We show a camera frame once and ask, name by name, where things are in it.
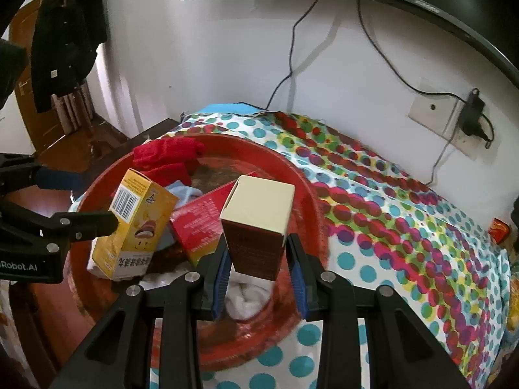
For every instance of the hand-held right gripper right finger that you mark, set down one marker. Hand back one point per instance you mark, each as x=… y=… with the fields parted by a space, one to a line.
x=298 y=287

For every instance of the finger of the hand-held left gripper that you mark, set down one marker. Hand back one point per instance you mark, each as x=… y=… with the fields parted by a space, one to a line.
x=81 y=227
x=56 y=179

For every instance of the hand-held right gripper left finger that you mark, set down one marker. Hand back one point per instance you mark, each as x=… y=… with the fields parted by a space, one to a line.
x=221 y=283

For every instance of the yellow carton box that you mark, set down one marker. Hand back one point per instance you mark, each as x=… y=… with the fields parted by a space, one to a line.
x=138 y=219

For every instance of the red and green box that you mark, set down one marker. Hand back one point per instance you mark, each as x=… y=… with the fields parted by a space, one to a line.
x=198 y=223

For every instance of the cream and brown box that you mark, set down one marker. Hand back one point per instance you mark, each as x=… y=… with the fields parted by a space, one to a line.
x=259 y=219

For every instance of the light blue sock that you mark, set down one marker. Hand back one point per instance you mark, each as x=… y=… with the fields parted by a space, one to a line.
x=184 y=194

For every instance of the red sock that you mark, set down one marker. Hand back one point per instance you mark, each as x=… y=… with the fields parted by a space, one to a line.
x=170 y=174
x=166 y=152

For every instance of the round red tray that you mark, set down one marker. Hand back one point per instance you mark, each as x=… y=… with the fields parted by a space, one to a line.
x=279 y=166

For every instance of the brown patterned curtain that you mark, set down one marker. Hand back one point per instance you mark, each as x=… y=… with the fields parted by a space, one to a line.
x=75 y=105

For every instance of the brown wooden door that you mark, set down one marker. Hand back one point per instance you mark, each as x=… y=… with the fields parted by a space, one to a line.
x=28 y=105

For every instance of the polka dot tablecloth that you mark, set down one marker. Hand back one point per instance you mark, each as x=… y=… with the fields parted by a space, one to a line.
x=405 y=231

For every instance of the black hanging clothes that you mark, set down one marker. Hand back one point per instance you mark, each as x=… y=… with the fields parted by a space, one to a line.
x=65 y=36

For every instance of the blue sheet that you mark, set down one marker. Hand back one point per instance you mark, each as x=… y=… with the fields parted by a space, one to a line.
x=227 y=107

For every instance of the red snack packet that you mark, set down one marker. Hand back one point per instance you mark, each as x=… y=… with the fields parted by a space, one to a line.
x=498 y=231

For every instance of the black power adapter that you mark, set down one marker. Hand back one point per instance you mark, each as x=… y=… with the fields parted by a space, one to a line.
x=472 y=113

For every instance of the white wall socket plate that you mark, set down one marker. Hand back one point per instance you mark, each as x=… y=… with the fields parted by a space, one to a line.
x=429 y=111

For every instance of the black wall plug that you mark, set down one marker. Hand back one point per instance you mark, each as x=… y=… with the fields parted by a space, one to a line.
x=486 y=135

